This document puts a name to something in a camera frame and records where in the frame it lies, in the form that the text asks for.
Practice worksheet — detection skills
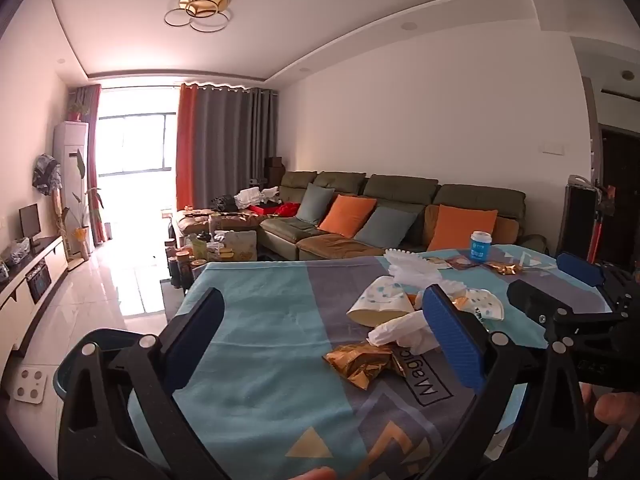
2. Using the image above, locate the tall leafy plant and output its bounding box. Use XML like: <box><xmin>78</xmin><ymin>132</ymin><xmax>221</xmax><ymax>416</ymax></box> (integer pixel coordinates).
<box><xmin>62</xmin><ymin>149</ymin><xmax>105</xmax><ymax>261</ymax></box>

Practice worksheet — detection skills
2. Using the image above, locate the white clothes pile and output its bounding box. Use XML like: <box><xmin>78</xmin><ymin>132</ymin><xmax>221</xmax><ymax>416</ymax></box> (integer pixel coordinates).
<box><xmin>235</xmin><ymin>186</ymin><xmax>281</xmax><ymax>208</ymax></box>

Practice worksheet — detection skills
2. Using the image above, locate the person's left hand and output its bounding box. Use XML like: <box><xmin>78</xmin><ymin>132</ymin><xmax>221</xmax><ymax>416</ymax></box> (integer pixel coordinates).
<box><xmin>285</xmin><ymin>466</ymin><xmax>337</xmax><ymax>480</ymax></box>

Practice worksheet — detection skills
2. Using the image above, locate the orange curtain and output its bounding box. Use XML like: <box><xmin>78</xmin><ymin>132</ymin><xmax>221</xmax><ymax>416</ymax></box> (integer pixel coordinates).
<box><xmin>175</xmin><ymin>85</ymin><xmax>202</xmax><ymax>211</ymax></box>

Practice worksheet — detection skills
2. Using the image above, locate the black monitor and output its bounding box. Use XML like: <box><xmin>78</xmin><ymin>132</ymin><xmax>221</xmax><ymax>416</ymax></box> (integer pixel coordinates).
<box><xmin>20</xmin><ymin>204</ymin><xmax>43</xmax><ymax>249</ymax></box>

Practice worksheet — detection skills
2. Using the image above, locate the window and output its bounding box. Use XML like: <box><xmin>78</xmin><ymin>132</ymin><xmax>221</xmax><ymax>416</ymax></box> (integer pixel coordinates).
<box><xmin>97</xmin><ymin>115</ymin><xmax>178</xmax><ymax>177</ymax></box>

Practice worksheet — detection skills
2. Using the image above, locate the red black tool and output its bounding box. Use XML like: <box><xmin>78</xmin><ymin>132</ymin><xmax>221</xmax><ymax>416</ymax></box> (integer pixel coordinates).
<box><xmin>592</xmin><ymin>180</ymin><xmax>617</xmax><ymax>262</ymax></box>

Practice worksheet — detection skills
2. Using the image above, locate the group of jars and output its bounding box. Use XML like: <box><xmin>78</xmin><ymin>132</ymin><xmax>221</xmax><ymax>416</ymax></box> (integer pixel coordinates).
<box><xmin>165</xmin><ymin>230</ymin><xmax>258</xmax><ymax>288</ymax></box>

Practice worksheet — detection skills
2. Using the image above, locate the black case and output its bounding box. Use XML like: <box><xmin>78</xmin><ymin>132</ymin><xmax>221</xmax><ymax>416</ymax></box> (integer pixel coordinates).
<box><xmin>557</xmin><ymin>174</ymin><xmax>601</xmax><ymax>258</ymax></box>

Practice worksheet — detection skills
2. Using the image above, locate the red grey curtain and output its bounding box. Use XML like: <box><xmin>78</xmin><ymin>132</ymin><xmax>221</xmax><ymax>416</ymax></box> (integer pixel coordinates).
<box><xmin>74</xmin><ymin>85</ymin><xmax>106</xmax><ymax>247</ymax></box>

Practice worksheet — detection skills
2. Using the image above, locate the silver foil bag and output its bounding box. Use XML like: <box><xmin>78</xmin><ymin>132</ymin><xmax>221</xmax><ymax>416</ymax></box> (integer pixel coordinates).
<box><xmin>4</xmin><ymin>238</ymin><xmax>32</xmax><ymax>267</ymax></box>

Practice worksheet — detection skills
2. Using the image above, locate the white bathroom scale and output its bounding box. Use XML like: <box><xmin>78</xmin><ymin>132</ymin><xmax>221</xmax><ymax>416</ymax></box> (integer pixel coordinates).
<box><xmin>12</xmin><ymin>367</ymin><xmax>54</xmax><ymax>402</ymax></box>

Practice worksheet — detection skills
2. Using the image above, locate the green sofa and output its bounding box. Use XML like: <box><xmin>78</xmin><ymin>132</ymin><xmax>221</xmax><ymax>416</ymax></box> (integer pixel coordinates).
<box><xmin>172</xmin><ymin>170</ymin><xmax>548</xmax><ymax>262</ymax></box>

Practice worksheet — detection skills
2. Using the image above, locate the white black TV cabinet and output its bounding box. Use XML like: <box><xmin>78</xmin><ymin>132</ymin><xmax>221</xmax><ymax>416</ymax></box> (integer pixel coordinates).
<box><xmin>0</xmin><ymin>234</ymin><xmax>69</xmax><ymax>361</ymax></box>

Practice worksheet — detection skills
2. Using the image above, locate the black cabinet appliance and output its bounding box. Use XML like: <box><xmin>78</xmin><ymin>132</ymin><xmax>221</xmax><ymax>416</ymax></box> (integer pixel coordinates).
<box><xmin>26</xmin><ymin>259</ymin><xmax>52</xmax><ymax>305</ymax></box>

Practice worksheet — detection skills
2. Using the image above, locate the blue grey printed blanket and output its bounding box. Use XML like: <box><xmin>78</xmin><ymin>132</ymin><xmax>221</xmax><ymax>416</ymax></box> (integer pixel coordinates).
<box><xmin>127</xmin><ymin>244</ymin><xmax>613</xmax><ymax>480</ymax></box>

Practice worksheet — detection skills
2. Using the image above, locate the person's right hand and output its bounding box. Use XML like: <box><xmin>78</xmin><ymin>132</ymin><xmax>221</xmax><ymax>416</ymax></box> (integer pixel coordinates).
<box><xmin>581</xmin><ymin>384</ymin><xmax>640</xmax><ymax>432</ymax></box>

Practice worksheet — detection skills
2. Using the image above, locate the crushed dotted paper cup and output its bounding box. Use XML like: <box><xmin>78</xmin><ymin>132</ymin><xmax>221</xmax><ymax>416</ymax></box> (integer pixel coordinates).
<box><xmin>462</xmin><ymin>287</ymin><xmax>507</xmax><ymax>324</ymax></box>

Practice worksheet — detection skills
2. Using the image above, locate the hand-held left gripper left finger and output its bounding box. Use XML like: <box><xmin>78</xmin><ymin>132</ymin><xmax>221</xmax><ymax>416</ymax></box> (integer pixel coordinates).
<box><xmin>56</xmin><ymin>286</ymin><xmax>226</xmax><ymax>480</ymax></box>

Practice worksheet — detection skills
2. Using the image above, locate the blue cup with white lid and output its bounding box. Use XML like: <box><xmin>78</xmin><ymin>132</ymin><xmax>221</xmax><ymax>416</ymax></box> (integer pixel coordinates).
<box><xmin>470</xmin><ymin>231</ymin><xmax>494</xmax><ymax>264</ymax></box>

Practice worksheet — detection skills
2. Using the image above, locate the white fluffy cloth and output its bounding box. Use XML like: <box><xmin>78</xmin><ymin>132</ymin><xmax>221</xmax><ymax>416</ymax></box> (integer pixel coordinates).
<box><xmin>384</xmin><ymin>247</ymin><xmax>443</xmax><ymax>273</ymax></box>

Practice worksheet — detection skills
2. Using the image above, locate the orange cushion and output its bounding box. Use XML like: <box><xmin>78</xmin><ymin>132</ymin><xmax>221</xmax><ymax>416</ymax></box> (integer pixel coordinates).
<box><xmin>427</xmin><ymin>204</ymin><xmax>498</xmax><ymax>252</ymax></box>
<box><xmin>318</xmin><ymin>194</ymin><xmax>377</xmax><ymax>237</ymax></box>

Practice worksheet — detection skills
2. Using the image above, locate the grey-blue cushion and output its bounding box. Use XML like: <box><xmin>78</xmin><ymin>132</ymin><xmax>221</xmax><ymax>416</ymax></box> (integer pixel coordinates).
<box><xmin>354</xmin><ymin>205</ymin><xmax>418</xmax><ymax>248</ymax></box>
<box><xmin>295</xmin><ymin>182</ymin><xmax>335</xmax><ymax>225</ymax></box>

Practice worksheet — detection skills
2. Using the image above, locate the covered standing fan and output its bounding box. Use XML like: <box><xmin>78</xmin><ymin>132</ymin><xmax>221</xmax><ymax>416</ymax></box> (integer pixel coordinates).
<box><xmin>32</xmin><ymin>154</ymin><xmax>63</xmax><ymax>197</ymax></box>

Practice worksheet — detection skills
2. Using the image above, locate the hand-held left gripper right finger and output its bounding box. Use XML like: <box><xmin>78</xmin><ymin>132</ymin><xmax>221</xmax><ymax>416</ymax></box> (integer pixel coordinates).
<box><xmin>421</xmin><ymin>284</ymin><xmax>593</xmax><ymax>480</ymax></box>

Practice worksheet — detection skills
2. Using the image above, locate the white crumpled tissue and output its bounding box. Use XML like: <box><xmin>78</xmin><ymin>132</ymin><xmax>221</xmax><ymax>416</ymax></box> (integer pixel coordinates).
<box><xmin>368</xmin><ymin>310</ymin><xmax>443</xmax><ymax>356</ymax></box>
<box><xmin>389</xmin><ymin>261</ymin><xmax>445</xmax><ymax>293</ymax></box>

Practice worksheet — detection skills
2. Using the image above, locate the white standing air conditioner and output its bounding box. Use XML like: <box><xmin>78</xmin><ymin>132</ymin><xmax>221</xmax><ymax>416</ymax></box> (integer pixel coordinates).
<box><xmin>53</xmin><ymin>121</ymin><xmax>91</xmax><ymax>261</ymax></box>

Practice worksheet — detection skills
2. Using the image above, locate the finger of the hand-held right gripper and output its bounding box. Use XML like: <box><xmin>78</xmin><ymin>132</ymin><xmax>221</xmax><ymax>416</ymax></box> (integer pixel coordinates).
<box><xmin>555</xmin><ymin>251</ymin><xmax>632</xmax><ymax>311</ymax></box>
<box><xmin>506</xmin><ymin>279</ymin><xmax>623</xmax><ymax>347</ymax></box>

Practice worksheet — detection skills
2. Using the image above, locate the dark wooden door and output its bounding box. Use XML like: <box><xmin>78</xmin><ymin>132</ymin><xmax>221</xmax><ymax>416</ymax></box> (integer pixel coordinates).
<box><xmin>600</xmin><ymin>125</ymin><xmax>640</xmax><ymax>266</ymax></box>

